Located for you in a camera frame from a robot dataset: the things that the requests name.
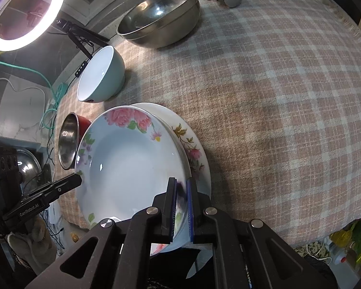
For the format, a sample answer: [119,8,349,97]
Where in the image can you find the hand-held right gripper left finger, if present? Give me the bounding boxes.
[24,177,178,289]

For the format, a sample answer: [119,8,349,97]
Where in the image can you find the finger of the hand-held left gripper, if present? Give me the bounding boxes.
[26,173,83,204]

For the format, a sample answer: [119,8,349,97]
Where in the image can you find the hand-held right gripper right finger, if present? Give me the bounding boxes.
[187,178,339,289]

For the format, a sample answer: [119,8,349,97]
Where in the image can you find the small red steel bowl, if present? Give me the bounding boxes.
[58,112,92,170]

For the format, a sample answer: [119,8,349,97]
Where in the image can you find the purple flower plate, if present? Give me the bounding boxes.
[129,102,212,258]

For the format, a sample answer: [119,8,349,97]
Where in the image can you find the pink rose plate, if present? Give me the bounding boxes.
[75,106,191,247]

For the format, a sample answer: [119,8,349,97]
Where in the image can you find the pale blue ceramic bowl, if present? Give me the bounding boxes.
[77,46,126,103]

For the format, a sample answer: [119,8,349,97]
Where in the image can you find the large steel bowl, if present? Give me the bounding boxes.
[117,0,201,49]

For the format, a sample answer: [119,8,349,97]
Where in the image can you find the person's left hand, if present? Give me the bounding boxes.
[7,217,59,266]

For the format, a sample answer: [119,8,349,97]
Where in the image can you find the steel pot lid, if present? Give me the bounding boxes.
[15,149,43,184]

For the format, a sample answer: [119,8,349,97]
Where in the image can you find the plaid cloth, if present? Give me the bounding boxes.
[52,0,361,247]

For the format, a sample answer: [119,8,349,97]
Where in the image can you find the black tripod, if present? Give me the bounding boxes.
[56,20,110,61]

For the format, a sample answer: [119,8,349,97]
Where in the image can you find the white cable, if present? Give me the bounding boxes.
[0,72,49,109]

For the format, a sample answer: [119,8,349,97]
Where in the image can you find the teal cable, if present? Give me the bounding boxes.
[0,56,68,133]

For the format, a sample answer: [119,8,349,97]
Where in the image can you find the white ring light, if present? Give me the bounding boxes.
[0,0,67,52]

